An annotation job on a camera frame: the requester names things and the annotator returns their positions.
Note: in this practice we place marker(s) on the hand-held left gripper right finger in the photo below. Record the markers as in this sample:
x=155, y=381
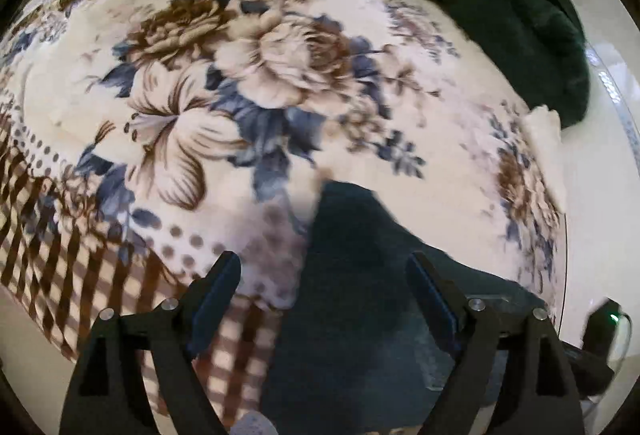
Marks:
x=432, y=310

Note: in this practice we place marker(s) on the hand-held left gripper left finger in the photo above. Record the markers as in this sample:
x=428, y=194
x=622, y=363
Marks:
x=215, y=310

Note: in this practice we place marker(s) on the dark blue jeans pants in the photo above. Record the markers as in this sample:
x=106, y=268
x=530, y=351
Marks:
x=350, y=315

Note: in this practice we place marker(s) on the floral checkered bed blanket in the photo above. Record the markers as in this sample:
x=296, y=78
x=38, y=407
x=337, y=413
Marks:
x=280, y=65

